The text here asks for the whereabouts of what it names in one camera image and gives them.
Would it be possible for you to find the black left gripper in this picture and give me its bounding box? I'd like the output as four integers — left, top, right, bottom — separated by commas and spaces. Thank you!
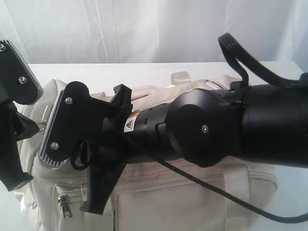
0, 96, 40, 192

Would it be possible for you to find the gold zipper pull ring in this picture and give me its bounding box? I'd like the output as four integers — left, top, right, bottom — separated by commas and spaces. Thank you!
36, 120, 48, 132

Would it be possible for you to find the white backdrop curtain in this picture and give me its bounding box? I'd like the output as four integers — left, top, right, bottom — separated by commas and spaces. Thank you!
0, 0, 308, 64

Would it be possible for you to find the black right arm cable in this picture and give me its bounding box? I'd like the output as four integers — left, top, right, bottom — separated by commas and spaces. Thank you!
72, 32, 308, 224

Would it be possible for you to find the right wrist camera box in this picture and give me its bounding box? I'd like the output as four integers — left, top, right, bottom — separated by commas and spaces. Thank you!
39, 81, 116, 167

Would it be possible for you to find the cream duffel bag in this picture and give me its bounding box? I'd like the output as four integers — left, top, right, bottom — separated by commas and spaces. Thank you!
15, 72, 278, 231

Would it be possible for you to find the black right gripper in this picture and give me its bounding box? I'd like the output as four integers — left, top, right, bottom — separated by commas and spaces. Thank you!
72, 84, 168, 215

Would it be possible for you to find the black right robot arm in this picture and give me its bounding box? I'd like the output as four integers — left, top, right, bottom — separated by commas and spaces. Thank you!
71, 81, 308, 223

